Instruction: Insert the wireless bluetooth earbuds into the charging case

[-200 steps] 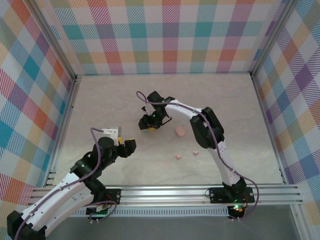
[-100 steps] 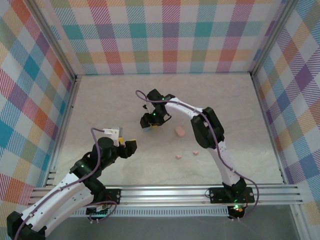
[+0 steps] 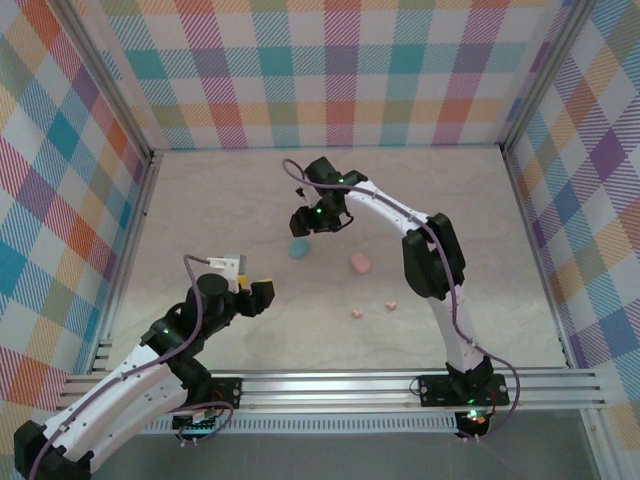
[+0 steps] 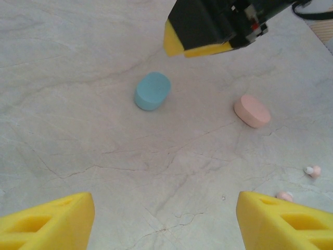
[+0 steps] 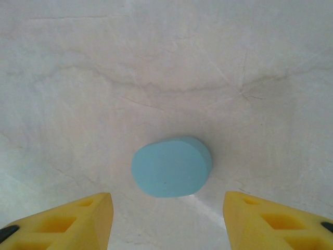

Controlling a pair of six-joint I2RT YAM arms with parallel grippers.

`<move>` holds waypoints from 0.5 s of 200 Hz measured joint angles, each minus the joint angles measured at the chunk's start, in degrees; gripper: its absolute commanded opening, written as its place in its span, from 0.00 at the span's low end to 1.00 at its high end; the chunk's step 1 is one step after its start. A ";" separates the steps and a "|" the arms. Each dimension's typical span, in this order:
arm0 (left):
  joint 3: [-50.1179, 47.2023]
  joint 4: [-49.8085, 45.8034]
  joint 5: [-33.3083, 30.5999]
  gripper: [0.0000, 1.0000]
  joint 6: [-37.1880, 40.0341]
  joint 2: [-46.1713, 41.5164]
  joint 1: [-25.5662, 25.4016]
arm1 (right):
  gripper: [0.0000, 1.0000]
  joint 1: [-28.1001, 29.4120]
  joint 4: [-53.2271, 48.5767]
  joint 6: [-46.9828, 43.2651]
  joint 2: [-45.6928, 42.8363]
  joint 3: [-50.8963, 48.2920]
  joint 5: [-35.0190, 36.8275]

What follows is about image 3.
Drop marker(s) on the blue earbud charging case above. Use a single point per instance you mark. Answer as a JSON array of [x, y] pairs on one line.
[[299, 249]]

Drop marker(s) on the pink earbud charging case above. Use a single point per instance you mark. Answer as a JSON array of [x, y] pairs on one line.
[[360, 263]]

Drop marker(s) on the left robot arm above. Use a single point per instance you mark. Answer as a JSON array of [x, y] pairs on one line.
[[125, 400]]

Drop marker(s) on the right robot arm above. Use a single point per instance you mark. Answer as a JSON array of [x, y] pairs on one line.
[[430, 260]]

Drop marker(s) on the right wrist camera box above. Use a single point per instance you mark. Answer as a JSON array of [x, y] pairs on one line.
[[306, 199]]

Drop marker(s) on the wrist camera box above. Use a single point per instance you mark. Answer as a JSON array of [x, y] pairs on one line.
[[306, 199], [227, 265]]

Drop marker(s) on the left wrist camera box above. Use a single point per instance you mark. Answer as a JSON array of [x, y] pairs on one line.
[[227, 265]]

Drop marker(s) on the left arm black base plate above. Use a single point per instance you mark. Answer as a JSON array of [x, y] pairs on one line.
[[236, 386]]

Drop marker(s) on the aluminium mounting rail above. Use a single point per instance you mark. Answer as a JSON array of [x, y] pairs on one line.
[[325, 387]]

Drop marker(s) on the aluminium table edge rail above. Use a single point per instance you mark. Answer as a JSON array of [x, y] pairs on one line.
[[529, 225], [135, 225]]

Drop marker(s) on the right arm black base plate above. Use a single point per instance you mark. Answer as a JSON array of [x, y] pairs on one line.
[[435, 390]]

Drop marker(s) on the aluminium frame post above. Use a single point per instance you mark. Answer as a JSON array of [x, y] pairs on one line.
[[546, 75], [114, 75]]

